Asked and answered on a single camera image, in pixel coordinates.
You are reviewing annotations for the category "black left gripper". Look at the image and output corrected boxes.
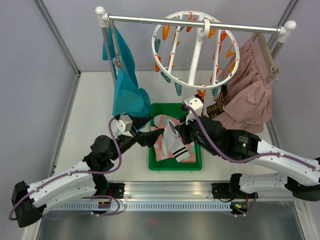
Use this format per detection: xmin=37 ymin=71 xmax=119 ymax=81
xmin=109 ymin=113 xmax=165 ymax=161

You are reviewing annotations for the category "white striped sock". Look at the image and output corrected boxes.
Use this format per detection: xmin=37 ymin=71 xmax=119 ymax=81
xmin=170 ymin=142 xmax=190 ymax=163
xmin=161 ymin=119 xmax=179 ymax=156

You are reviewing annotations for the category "brown argyle sock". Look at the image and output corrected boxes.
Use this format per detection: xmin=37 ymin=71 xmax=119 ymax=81
xmin=213 ymin=85 xmax=228 ymax=113
xmin=206 ymin=104 xmax=223 ymax=120

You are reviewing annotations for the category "white round clip hanger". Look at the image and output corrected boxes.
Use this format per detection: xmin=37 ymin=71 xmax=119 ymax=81
xmin=152 ymin=11 xmax=240 ymax=90

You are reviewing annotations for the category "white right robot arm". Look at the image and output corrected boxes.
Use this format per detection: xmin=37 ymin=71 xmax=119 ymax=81
xmin=175 ymin=116 xmax=320 ymax=202

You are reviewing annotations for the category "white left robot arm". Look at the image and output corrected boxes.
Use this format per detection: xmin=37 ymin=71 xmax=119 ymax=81
xmin=8 ymin=114 xmax=164 ymax=228

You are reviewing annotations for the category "teal cloth on hanger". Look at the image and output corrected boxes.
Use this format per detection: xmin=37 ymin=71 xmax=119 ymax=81
xmin=112 ymin=28 xmax=151 ymax=117

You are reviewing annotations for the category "wooden left clip hanger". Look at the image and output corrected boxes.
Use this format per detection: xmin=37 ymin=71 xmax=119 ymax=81
xmin=108 ymin=20 xmax=123 ymax=68

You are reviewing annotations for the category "wooden clip hanger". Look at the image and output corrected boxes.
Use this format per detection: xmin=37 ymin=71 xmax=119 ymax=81
xmin=108 ymin=20 xmax=123 ymax=68
xmin=250 ymin=32 xmax=280 ymax=84

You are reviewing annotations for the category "wooden right clip hanger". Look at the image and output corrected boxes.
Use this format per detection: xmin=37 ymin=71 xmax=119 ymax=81
xmin=250 ymin=32 xmax=280 ymax=84

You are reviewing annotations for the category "pink patterned sock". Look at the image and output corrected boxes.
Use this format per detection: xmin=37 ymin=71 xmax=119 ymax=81
xmin=150 ymin=114 xmax=197 ymax=163

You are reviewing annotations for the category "green plastic tray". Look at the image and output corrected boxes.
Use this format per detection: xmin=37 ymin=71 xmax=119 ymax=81
xmin=148 ymin=103 xmax=203 ymax=171

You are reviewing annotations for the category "pink pleated skirt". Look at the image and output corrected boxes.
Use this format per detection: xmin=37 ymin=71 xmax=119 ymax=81
xmin=213 ymin=40 xmax=273 ymax=134

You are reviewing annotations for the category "metal clothes rack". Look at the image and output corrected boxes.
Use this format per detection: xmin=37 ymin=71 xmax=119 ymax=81
xmin=94 ymin=5 xmax=297 ymax=118

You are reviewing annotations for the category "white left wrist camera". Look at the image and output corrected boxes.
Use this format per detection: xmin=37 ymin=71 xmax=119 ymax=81
xmin=111 ymin=114 xmax=133 ymax=137

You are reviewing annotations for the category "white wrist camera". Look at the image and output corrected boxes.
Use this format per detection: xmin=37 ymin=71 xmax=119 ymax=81
xmin=111 ymin=114 xmax=133 ymax=137
xmin=180 ymin=94 xmax=204 ymax=125

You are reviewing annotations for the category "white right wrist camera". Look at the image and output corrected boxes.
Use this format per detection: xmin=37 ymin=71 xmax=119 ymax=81
xmin=180 ymin=94 xmax=204 ymax=125

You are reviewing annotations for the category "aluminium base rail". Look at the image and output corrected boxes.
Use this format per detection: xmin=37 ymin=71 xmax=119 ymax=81
xmin=74 ymin=181 xmax=301 ymax=201

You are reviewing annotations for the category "white slotted cable duct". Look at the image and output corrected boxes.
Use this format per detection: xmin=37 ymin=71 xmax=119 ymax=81
xmin=55 ymin=201 xmax=232 ymax=212

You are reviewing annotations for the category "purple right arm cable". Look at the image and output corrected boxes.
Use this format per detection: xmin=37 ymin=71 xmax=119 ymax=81
xmin=181 ymin=104 xmax=320 ymax=171

